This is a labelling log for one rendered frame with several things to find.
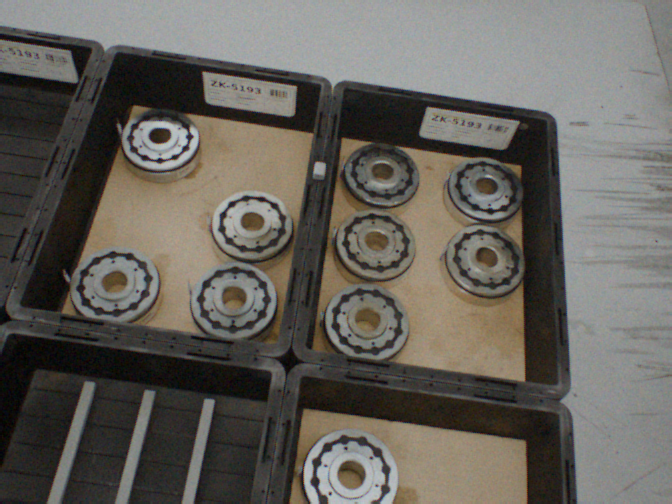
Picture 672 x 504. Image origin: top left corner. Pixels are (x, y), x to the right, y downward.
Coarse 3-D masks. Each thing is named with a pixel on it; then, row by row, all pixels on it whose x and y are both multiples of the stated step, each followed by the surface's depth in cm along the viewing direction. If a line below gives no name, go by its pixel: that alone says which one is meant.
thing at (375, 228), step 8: (376, 224) 90; (360, 232) 89; (368, 232) 90; (376, 232) 90; (384, 232) 90; (360, 240) 89; (392, 240) 89; (360, 248) 89; (368, 248) 88; (392, 248) 89; (368, 256) 88; (376, 256) 88; (384, 256) 88
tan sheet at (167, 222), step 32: (224, 128) 100; (256, 128) 101; (224, 160) 98; (256, 160) 98; (288, 160) 99; (128, 192) 93; (160, 192) 94; (192, 192) 94; (224, 192) 95; (288, 192) 96; (96, 224) 91; (128, 224) 91; (160, 224) 92; (192, 224) 92; (160, 256) 89; (192, 256) 90; (288, 256) 91; (192, 288) 87; (160, 320) 85
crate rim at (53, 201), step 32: (192, 64) 93; (224, 64) 93; (96, 96) 88; (320, 96) 92; (320, 128) 89; (64, 160) 83; (320, 160) 87; (64, 192) 81; (32, 256) 78; (288, 288) 78; (32, 320) 73; (64, 320) 73; (96, 320) 74; (288, 320) 76; (256, 352) 74; (288, 352) 75
